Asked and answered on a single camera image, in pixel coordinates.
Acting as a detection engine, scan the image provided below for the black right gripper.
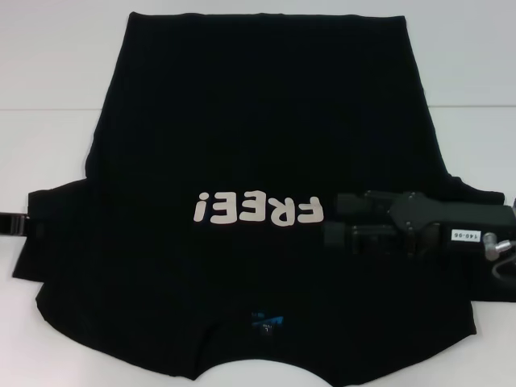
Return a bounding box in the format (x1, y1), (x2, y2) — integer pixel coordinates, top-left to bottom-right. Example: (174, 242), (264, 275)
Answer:
(322, 189), (516, 257)

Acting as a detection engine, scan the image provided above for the black shirt with FREE print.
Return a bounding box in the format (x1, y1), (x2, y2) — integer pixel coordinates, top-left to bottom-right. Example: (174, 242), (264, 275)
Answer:
(10, 10), (516, 387)

